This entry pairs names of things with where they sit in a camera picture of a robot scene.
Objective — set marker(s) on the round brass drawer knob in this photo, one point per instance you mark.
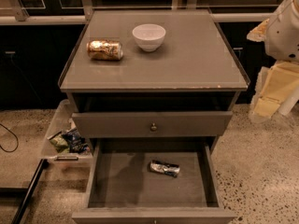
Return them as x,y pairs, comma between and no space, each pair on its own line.
153,127

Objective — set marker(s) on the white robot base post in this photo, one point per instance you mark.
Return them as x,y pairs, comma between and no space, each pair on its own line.
289,103

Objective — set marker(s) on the silver blue redbull can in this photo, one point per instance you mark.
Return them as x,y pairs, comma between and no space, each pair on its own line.
164,168

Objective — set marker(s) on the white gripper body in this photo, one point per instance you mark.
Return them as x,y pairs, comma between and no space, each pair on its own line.
284,34

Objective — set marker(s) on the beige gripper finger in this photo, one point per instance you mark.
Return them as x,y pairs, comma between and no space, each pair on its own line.
259,109
257,34

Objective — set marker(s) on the grey top drawer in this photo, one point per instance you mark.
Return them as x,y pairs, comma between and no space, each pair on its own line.
137,124

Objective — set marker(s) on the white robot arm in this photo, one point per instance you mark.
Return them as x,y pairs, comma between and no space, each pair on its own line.
282,33

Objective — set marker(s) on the clear plastic storage bin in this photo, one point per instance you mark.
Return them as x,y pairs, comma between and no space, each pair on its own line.
60,123

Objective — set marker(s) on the grey drawer cabinet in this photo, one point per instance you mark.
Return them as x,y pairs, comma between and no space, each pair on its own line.
193,70

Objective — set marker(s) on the metal window frame railing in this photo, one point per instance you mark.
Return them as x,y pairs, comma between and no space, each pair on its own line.
79,11

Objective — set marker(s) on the green snack bag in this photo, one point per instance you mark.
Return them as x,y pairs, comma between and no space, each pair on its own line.
59,143

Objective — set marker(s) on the white ceramic bowl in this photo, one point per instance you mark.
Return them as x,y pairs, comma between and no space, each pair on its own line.
149,37

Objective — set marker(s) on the gold soda can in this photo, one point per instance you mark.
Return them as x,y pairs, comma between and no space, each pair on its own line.
105,50

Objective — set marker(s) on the dark blue snack bag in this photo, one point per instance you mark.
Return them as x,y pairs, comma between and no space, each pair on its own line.
75,141

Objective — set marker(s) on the black floor rail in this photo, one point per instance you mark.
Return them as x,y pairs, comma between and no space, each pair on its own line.
22,196

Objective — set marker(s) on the grey open middle drawer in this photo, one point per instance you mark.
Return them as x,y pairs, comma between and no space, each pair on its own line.
123,190

